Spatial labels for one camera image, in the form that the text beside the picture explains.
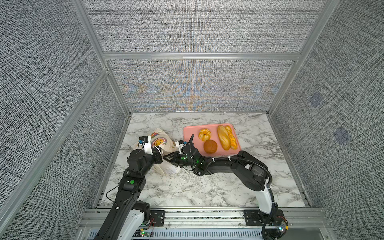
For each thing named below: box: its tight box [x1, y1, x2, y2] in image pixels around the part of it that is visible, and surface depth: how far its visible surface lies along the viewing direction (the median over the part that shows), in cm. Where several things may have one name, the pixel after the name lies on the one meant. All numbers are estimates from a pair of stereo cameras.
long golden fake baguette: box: [217, 125, 231, 151], surface depth 102 cm
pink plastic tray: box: [183, 123, 241, 156], surface depth 102 cm
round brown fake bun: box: [203, 139, 218, 154], surface depth 99 cm
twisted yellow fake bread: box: [225, 125, 238, 150], surface depth 102 cm
